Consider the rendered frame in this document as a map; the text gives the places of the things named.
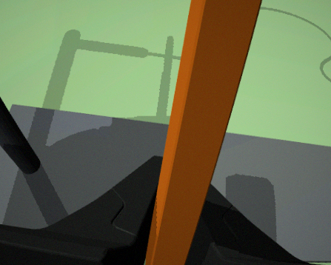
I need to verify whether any orange bar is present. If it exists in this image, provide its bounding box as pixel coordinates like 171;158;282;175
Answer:
145;0;263;265

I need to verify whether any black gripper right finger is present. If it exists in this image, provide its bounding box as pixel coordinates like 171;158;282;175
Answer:
185;184;323;265

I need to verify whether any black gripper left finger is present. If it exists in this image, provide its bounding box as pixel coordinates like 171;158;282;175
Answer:
0;155;163;265

